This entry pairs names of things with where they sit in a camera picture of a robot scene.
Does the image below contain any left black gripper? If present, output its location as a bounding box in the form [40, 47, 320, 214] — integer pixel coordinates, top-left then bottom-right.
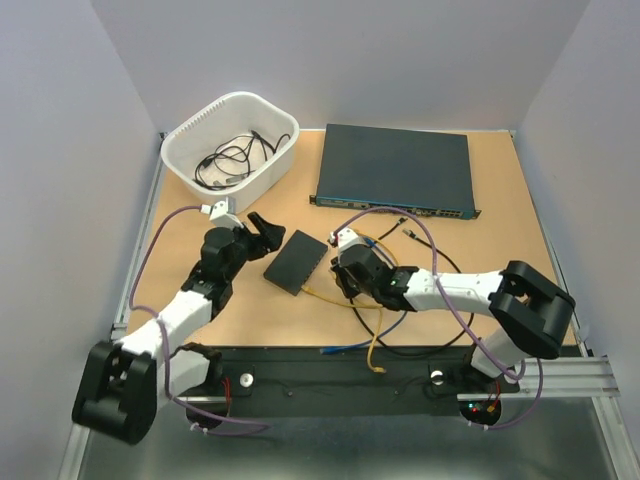
[224, 212, 284, 282]

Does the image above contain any small black network switch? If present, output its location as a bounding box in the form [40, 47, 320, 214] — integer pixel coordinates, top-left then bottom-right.
[263, 230, 328, 296]

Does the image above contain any yellow ethernet cable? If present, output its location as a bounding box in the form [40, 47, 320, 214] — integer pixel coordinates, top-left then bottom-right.
[303, 229, 396, 375]

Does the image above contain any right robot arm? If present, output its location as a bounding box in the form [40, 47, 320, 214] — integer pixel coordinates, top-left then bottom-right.
[331, 244, 575, 390]

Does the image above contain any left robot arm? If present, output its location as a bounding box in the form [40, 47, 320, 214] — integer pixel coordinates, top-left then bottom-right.
[71, 206, 286, 445]

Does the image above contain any white plastic bin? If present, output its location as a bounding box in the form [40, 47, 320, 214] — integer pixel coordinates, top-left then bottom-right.
[161, 92, 300, 212]

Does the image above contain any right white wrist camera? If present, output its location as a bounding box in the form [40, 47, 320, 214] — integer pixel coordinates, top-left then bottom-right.
[329, 227, 361, 252]

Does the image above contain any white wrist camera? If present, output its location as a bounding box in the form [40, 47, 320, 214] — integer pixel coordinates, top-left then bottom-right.
[329, 227, 361, 252]
[200, 200, 243, 230]

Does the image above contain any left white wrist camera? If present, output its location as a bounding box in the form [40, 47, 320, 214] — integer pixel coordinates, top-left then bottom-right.
[200, 200, 243, 230]

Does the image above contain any black ethernet cable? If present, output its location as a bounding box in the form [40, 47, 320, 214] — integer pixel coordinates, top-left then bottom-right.
[349, 216, 476, 357]

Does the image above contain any blue ethernet cable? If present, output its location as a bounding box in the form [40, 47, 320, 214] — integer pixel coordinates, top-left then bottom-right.
[318, 238, 407, 356]

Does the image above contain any black cable in bin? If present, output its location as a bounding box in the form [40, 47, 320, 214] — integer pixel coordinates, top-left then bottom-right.
[192, 130, 292, 191]

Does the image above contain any large teal network switch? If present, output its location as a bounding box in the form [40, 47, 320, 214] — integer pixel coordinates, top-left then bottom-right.
[310, 124, 480, 220]

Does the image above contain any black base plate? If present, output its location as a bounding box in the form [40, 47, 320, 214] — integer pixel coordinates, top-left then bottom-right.
[172, 346, 519, 419]

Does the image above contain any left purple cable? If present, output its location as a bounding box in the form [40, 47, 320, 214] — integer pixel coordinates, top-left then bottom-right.
[128, 204, 271, 437]

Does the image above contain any aluminium rail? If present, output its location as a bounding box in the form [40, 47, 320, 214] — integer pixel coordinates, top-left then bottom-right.
[79, 355, 621, 401]

